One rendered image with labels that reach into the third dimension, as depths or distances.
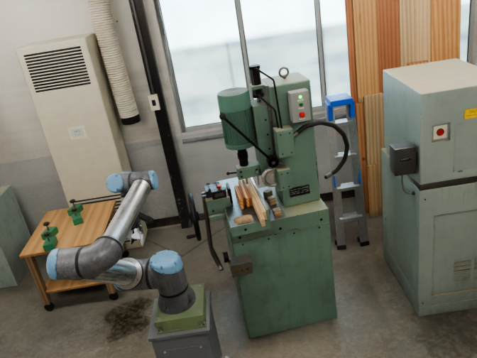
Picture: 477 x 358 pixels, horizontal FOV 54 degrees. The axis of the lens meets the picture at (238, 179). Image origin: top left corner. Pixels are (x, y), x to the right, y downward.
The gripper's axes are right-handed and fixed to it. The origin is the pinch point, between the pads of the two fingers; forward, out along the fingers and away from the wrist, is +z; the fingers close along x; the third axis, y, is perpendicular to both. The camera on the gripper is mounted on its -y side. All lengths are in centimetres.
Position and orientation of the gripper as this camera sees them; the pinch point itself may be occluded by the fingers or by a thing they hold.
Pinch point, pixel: (138, 245)
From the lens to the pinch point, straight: 242.9
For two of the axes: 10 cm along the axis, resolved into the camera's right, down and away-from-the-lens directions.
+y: -8.3, 0.6, -5.5
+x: 5.5, -0.7, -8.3
